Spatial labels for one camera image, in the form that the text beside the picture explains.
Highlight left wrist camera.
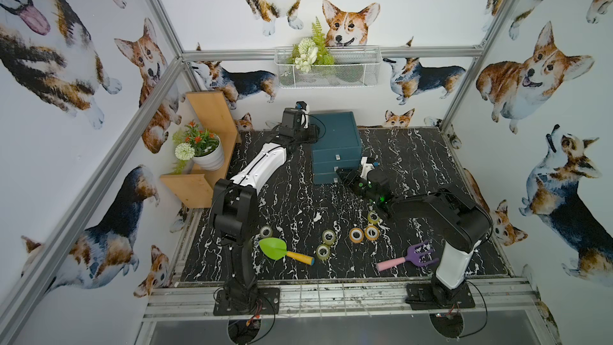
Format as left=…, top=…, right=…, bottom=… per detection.
left=295, top=101, right=310, bottom=129

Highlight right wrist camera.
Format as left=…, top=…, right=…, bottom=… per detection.
left=361, top=157, right=379, bottom=180

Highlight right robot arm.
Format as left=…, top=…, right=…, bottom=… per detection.
left=336, top=169, right=493, bottom=307

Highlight purple pink toy fork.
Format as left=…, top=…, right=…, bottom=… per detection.
left=376, top=241, right=439, bottom=272

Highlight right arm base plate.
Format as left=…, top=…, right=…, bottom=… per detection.
left=405, top=281, right=476, bottom=311

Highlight white potted flower plant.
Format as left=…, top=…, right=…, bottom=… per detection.
left=172, top=121, right=225, bottom=174

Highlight orange tape roll right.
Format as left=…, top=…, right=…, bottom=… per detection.
left=364, top=225, right=381, bottom=241

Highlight wooden corner shelf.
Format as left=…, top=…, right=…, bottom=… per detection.
left=161, top=91, right=239, bottom=208

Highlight green fern white flowers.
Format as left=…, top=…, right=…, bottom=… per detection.
left=288, top=18, right=335, bottom=73

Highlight white wire wall basket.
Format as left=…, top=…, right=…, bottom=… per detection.
left=274, top=46, right=382, bottom=89

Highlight yellow-green tape roll front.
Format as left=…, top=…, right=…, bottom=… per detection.
left=316, top=244, right=330, bottom=261

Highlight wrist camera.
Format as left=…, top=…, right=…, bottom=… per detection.
left=295, top=101, right=310, bottom=129
left=361, top=157, right=379, bottom=180

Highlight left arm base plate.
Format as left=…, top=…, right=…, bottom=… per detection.
left=213, top=287, right=280, bottom=316

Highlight green toy shovel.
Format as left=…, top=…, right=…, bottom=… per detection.
left=259, top=237, right=314, bottom=265

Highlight yellow-green tape roll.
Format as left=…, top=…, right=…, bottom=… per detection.
left=316, top=244, right=330, bottom=261
left=367, top=211, right=382, bottom=225
left=260, top=225, right=273, bottom=239
left=322, top=229, right=337, bottom=246

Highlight orange tape roll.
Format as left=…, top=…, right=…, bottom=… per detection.
left=349, top=227, right=365, bottom=244
left=364, top=225, right=381, bottom=241

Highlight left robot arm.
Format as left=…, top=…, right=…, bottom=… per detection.
left=209, top=102, right=319, bottom=304

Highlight teal drawer cabinet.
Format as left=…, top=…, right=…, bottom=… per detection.
left=311, top=112, right=362, bottom=185

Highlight orange tape roll left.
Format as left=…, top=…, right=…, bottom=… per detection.
left=349, top=227, right=365, bottom=244

